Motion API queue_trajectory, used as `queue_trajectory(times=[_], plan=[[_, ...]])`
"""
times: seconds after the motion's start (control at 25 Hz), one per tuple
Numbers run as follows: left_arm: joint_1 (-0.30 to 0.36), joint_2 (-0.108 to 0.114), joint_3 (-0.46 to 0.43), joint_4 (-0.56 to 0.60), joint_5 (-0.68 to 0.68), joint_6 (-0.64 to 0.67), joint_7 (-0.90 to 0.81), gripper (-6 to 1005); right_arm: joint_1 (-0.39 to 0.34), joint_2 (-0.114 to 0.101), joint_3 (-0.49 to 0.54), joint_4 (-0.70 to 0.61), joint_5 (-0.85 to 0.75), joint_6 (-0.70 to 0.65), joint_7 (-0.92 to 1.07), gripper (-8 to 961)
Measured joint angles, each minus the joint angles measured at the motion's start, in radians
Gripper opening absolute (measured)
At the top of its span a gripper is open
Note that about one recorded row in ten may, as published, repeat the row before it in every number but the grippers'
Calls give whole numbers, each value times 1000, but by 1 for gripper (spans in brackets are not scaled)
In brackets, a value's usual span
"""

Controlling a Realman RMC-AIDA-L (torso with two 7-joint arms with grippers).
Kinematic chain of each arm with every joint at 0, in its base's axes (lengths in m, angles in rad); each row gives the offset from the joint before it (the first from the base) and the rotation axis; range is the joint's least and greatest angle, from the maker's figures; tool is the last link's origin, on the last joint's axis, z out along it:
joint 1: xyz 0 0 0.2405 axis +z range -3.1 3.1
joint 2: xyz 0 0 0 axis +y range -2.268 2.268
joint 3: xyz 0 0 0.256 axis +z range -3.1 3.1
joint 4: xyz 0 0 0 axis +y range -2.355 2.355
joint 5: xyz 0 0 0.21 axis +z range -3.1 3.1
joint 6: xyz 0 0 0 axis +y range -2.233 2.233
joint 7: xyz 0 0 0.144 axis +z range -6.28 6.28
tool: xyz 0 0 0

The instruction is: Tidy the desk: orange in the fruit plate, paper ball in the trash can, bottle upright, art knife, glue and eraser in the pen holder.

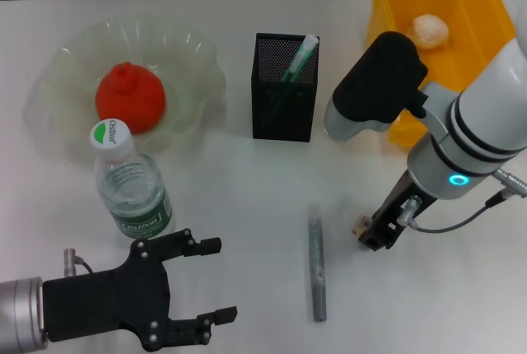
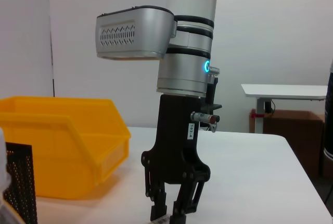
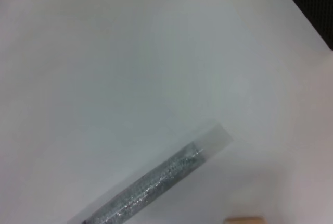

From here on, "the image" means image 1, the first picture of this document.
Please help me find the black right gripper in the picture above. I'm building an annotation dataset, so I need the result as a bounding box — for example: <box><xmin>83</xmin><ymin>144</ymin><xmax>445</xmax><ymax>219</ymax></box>
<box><xmin>357</xmin><ymin>167</ymin><xmax>438</xmax><ymax>254</ymax></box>

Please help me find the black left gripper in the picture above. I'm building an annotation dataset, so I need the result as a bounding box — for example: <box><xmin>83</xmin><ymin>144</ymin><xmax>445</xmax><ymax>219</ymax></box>
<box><xmin>41</xmin><ymin>229</ymin><xmax>239</xmax><ymax>352</ymax></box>

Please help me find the beige barcode eraser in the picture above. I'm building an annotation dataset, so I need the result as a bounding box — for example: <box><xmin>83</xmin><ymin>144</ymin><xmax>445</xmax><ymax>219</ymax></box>
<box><xmin>351</xmin><ymin>214</ymin><xmax>371</xmax><ymax>236</ymax></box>

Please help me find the grey pen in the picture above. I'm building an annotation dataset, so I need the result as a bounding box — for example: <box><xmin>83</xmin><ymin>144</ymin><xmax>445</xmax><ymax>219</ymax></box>
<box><xmin>307</xmin><ymin>205</ymin><xmax>329</xmax><ymax>323</ymax></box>

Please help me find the clear green-label water bottle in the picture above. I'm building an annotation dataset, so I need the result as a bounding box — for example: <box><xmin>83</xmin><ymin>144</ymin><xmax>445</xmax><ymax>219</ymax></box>
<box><xmin>89</xmin><ymin>118</ymin><xmax>175</xmax><ymax>240</ymax></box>

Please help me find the red-orange toy orange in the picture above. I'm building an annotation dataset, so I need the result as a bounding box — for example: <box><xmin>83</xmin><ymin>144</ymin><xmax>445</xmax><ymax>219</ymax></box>
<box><xmin>95</xmin><ymin>62</ymin><xmax>167</xmax><ymax>135</ymax></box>

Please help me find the white paper ball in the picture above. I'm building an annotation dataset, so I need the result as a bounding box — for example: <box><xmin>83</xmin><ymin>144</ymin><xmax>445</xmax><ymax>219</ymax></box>
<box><xmin>407</xmin><ymin>14</ymin><xmax>450</xmax><ymax>50</ymax></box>

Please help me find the black mesh pen holder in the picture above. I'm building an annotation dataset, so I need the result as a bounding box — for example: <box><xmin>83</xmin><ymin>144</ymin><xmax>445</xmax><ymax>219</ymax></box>
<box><xmin>250</xmin><ymin>32</ymin><xmax>321</xmax><ymax>142</ymax></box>

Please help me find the translucent green fruit plate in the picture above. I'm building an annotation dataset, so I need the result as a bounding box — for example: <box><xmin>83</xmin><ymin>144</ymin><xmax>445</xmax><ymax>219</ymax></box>
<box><xmin>26</xmin><ymin>16</ymin><xmax>227</xmax><ymax>165</ymax></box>

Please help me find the yellow plastic bin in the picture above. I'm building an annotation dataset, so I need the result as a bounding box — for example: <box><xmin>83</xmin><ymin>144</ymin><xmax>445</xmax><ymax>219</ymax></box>
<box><xmin>367</xmin><ymin>0</ymin><xmax>518</xmax><ymax>147</ymax></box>

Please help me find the grey right gripper cable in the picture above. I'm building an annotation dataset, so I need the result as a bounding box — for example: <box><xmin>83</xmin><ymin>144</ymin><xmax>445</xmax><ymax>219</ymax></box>
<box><xmin>397</xmin><ymin>167</ymin><xmax>527</xmax><ymax>234</ymax></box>

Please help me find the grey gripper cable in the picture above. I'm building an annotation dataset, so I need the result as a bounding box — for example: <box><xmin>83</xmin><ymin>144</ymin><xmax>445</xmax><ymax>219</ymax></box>
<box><xmin>397</xmin><ymin>167</ymin><xmax>527</xmax><ymax>234</ymax></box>
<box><xmin>62</xmin><ymin>249</ymin><xmax>95</xmax><ymax>277</ymax></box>

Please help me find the grey left gripper cable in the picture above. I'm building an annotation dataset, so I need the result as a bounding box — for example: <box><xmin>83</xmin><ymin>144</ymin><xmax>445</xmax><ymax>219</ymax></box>
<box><xmin>62</xmin><ymin>249</ymin><xmax>95</xmax><ymax>277</ymax></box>

